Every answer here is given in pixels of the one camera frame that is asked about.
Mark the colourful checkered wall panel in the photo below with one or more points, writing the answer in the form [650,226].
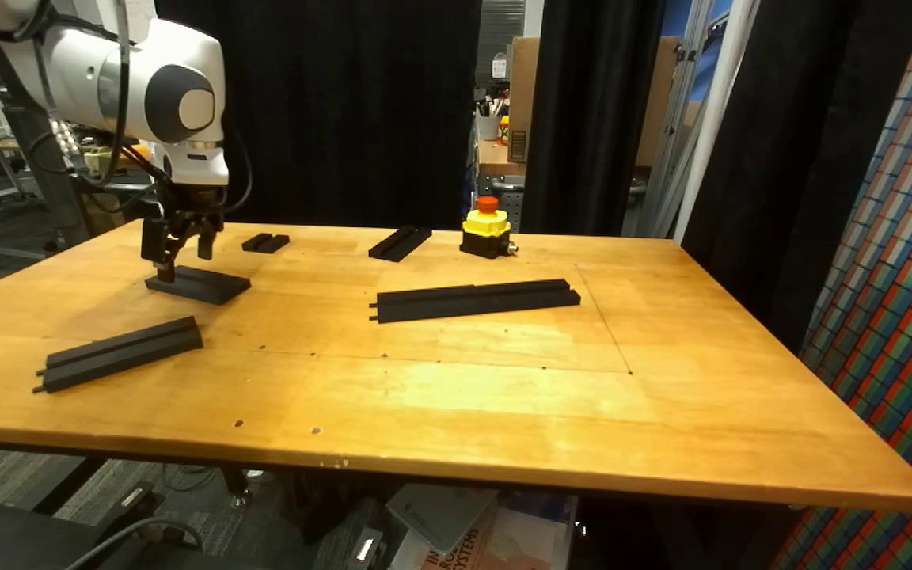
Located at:
[901,316]

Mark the blue board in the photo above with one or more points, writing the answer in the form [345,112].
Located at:
[689,42]

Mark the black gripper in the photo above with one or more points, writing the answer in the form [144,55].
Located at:
[191,207]

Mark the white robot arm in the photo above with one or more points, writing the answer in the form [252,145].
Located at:
[96,73]

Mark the black curtain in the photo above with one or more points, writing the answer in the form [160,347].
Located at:
[593,106]
[814,126]
[372,106]

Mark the white frame pole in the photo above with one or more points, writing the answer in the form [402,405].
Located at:
[714,106]

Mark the brown cardboard box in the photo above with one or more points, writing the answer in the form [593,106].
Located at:
[525,96]

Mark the dark gray flat case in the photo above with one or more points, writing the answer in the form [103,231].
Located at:
[15,540]

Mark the yellow emergency stop button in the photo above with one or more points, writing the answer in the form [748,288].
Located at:
[485,223]

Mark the small black track piece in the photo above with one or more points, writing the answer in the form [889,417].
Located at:
[266,243]

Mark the long black track piece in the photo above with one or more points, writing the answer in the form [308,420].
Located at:
[118,356]

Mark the black electronic device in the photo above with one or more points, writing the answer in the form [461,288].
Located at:
[125,509]

